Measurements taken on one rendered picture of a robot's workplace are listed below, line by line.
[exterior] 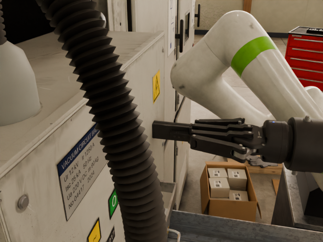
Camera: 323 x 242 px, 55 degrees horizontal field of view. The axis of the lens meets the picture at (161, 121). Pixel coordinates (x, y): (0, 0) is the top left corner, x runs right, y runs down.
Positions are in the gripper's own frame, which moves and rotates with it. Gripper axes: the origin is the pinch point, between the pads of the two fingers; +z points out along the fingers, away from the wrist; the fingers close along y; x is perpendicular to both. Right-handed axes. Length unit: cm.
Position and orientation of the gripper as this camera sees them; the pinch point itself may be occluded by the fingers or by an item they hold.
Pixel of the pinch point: (171, 131)
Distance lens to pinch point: 57.8
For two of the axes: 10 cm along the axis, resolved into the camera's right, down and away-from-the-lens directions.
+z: -9.8, -0.9, 1.8
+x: 0.0, -9.0, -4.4
